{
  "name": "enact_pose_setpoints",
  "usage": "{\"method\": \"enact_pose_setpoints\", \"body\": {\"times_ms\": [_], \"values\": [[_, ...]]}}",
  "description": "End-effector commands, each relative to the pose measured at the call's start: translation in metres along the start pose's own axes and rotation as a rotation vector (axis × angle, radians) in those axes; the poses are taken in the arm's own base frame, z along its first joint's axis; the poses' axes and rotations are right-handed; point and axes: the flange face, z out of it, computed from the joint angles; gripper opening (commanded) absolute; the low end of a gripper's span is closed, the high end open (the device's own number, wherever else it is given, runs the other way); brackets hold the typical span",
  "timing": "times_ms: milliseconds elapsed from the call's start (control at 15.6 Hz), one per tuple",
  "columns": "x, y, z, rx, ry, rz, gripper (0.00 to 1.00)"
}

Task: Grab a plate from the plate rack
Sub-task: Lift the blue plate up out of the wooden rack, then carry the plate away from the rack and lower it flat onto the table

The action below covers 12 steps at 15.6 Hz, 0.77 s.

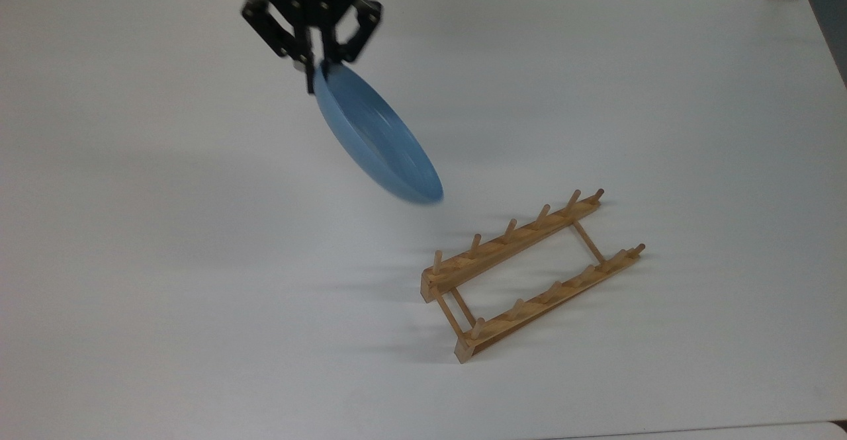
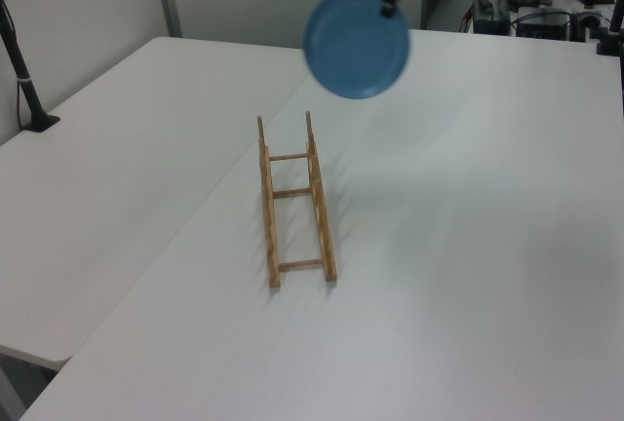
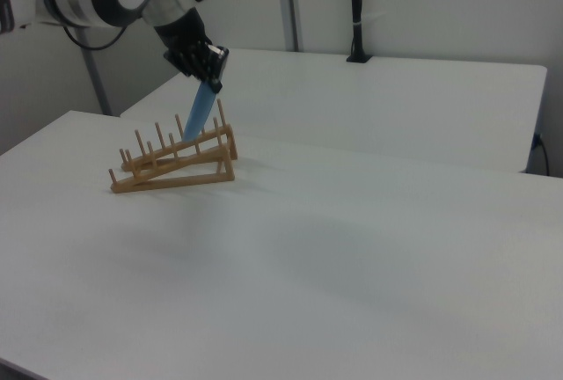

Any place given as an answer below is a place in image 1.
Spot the blue round plate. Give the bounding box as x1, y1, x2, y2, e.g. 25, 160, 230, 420
312, 60, 444, 205

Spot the wooden plate rack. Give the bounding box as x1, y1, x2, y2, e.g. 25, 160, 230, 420
420, 187, 646, 365

